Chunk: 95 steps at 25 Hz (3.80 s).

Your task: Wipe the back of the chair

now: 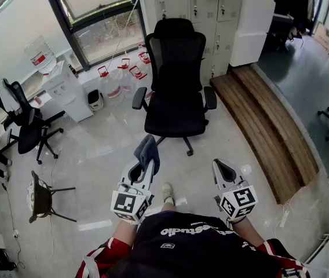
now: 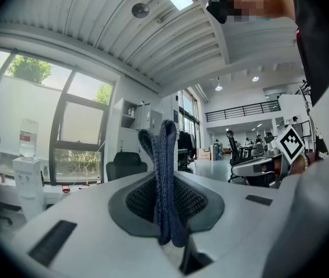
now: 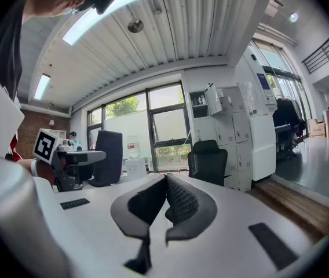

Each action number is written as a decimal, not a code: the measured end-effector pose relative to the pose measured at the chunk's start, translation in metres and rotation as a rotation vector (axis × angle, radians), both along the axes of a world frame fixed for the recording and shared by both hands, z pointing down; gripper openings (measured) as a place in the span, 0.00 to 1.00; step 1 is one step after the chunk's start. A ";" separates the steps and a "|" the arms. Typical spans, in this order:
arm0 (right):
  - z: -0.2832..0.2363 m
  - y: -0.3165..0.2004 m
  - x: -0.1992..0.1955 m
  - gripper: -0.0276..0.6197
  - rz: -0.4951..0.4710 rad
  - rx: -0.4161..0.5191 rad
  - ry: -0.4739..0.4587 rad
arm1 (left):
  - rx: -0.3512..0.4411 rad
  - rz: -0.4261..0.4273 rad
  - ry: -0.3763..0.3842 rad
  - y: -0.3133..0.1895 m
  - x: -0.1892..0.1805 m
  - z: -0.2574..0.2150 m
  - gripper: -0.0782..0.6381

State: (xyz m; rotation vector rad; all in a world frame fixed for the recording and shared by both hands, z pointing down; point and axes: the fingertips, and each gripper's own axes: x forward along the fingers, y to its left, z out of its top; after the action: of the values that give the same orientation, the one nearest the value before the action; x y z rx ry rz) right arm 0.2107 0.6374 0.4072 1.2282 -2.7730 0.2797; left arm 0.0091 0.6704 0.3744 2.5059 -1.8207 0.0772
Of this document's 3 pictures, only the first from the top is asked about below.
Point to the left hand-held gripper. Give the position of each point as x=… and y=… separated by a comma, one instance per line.
x=124, y=204

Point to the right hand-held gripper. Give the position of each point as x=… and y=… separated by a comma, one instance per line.
x=239, y=201

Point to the grey-blue cloth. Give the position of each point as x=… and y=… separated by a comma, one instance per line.
x=147, y=149

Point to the person's right forearm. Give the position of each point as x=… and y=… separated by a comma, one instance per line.
x=248, y=233

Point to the person's left forearm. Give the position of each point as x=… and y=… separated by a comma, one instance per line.
x=125, y=236

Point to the person's white shoe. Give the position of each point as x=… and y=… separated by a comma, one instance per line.
x=167, y=191

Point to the person's leg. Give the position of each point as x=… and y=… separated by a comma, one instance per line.
x=168, y=206

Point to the black wheeled chair base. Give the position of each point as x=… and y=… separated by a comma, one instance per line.
x=187, y=145

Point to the wooden slat platform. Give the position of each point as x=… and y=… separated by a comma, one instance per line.
x=263, y=120

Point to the white power strip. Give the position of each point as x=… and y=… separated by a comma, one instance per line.
x=284, y=219

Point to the black chair seat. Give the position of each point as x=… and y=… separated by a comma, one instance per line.
x=176, y=117

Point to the black chair armrest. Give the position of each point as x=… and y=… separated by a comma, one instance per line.
x=139, y=97
x=210, y=97

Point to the person's black red shirt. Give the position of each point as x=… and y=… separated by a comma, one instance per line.
x=193, y=248

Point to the white trash bin black liner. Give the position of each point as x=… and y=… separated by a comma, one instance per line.
x=95, y=100

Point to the black metal stool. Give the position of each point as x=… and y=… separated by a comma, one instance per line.
x=41, y=198

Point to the white water dispenser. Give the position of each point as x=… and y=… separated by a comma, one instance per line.
x=69, y=97

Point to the white metal rack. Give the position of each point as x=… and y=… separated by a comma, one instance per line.
x=326, y=242

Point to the dark metal thermos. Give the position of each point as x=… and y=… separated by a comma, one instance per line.
x=71, y=68

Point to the white garment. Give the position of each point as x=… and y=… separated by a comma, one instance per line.
x=6, y=97

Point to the black chair headrest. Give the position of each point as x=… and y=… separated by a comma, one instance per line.
x=174, y=27

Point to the tall white box unit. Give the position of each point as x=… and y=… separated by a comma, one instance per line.
x=254, y=22

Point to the grey metal locker cabinet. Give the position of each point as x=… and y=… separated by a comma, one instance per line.
x=205, y=4

